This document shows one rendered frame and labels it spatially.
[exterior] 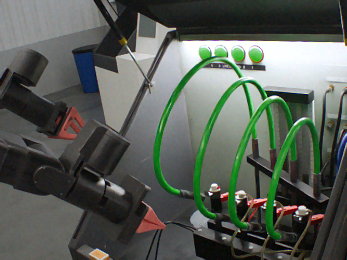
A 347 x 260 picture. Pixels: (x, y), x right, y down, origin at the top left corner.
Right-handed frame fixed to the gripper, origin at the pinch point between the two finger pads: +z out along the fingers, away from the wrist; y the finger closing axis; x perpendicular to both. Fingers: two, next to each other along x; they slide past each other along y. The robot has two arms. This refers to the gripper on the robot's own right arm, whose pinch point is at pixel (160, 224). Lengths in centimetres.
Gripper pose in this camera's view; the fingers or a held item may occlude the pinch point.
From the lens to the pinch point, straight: 71.2
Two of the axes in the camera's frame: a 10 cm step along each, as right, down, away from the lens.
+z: 6.7, 4.5, 5.8
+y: 4.9, -8.6, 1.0
